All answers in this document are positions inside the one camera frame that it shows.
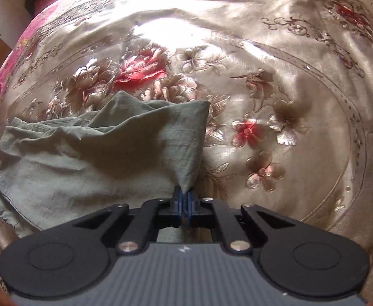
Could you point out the floral satin bedspread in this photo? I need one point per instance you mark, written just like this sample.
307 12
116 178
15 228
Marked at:
285 54

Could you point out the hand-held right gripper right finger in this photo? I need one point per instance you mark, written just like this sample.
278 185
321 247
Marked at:
190 210

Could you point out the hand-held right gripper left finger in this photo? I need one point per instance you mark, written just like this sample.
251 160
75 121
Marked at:
177 210

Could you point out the green pants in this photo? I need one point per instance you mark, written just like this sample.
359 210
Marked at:
78 165

